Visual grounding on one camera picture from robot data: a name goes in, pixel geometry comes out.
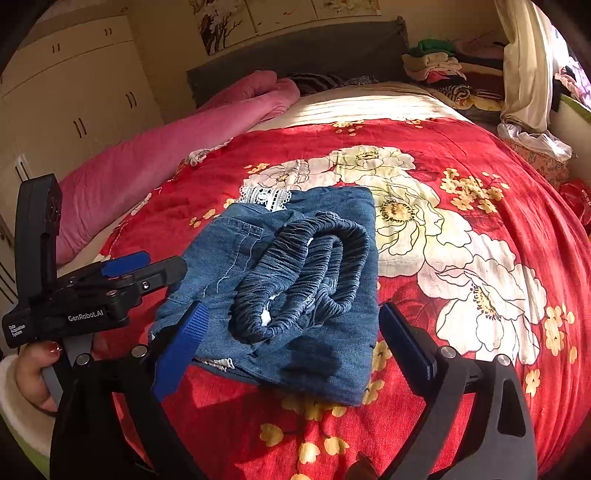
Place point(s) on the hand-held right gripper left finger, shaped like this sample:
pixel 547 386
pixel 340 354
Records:
pixel 178 355

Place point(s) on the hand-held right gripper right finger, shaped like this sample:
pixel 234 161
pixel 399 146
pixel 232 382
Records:
pixel 411 346

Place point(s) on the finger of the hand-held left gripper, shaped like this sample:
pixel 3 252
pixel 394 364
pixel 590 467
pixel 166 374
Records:
pixel 124 264
pixel 161 272

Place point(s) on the blue denim pants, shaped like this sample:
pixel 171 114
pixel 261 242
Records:
pixel 295 286

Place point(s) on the person's left forearm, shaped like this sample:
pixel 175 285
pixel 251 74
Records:
pixel 21 429

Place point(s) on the person's left hand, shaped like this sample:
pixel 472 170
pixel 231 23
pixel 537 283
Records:
pixel 32 374

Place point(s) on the red floral blanket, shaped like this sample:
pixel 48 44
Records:
pixel 461 300

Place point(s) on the pink quilt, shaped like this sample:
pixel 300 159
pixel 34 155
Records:
pixel 161 157

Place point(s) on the cream wardrobe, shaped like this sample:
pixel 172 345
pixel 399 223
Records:
pixel 69 101

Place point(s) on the floral cloth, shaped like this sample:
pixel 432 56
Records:
pixel 540 168

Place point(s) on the red bag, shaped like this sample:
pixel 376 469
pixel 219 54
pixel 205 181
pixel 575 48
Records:
pixel 577 196

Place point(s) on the crumpled white cloth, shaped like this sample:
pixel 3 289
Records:
pixel 535 141

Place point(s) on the cream bed sheet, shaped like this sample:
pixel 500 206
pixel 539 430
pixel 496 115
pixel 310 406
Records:
pixel 369 104

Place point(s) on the striped pillow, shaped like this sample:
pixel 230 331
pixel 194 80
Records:
pixel 318 83

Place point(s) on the grey headboard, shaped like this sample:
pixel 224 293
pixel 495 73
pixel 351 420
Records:
pixel 300 50

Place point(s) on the pile of folded clothes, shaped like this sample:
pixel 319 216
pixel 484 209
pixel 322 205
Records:
pixel 443 69

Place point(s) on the white hanging cloth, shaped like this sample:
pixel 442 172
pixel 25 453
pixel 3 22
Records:
pixel 526 60

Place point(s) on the wall poster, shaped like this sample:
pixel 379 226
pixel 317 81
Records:
pixel 226 25
pixel 284 14
pixel 346 7

